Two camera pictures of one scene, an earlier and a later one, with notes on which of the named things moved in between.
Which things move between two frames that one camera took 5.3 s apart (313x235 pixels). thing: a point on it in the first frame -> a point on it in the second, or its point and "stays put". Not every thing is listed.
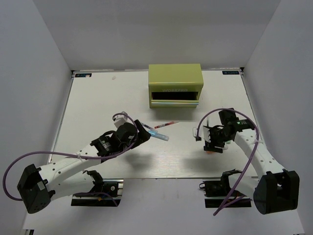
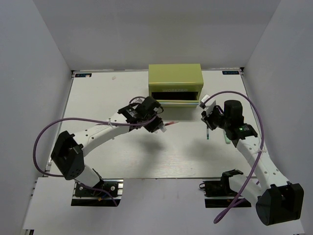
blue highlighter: x=154 y=133 -> x=163 y=129
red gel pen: x=167 y=124 stays put
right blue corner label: x=230 y=72 stays put
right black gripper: x=211 y=146 -> x=207 y=119
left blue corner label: x=82 y=75 stays put
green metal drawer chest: x=175 y=85 stays put
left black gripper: x=143 y=135 -> x=157 y=121
